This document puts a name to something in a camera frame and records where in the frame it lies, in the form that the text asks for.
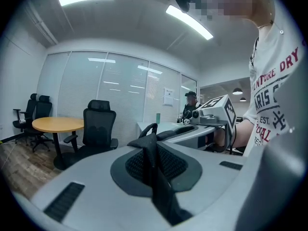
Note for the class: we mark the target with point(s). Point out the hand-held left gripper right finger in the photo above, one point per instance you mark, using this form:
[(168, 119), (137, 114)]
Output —
[(216, 177)]

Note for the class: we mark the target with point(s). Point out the green box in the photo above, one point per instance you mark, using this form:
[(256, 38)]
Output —
[(158, 118)]

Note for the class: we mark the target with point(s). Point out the person's white printed shirt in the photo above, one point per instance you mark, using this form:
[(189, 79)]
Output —
[(272, 85)]

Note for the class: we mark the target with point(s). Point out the round wooden table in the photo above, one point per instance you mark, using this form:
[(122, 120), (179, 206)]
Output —
[(57, 124)]

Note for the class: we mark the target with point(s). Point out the person's right hand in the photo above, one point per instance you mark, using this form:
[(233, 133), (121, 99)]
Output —
[(219, 141)]

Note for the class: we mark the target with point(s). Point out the person's right forearm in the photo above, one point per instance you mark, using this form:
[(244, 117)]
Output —
[(243, 135)]

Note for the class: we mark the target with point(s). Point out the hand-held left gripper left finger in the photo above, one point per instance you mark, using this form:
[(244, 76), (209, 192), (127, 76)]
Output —
[(91, 177)]

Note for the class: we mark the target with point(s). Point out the black mesh office chair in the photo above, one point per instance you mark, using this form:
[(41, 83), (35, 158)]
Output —
[(98, 126)]

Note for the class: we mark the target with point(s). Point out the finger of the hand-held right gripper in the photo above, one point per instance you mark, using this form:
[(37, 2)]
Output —
[(173, 128), (185, 136)]

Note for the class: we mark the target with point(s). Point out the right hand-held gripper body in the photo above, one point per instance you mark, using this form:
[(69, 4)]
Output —
[(216, 109)]

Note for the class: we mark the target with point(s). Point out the paper notice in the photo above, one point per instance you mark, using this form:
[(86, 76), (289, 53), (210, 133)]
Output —
[(168, 96)]

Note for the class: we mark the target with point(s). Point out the black pendant lamp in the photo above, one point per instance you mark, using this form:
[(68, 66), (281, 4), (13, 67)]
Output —
[(243, 99), (237, 91)]

